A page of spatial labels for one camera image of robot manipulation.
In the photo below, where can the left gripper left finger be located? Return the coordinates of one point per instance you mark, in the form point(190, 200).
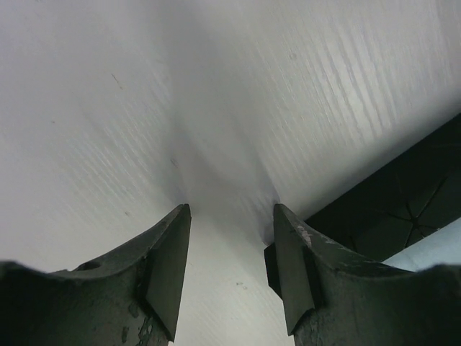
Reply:
point(128, 296)

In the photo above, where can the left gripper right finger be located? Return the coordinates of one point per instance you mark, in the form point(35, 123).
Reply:
point(334, 296)

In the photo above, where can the light blue cloth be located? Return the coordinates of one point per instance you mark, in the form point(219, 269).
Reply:
point(440, 248)

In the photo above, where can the black glasses case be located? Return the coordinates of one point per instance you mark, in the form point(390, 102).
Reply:
point(405, 201)

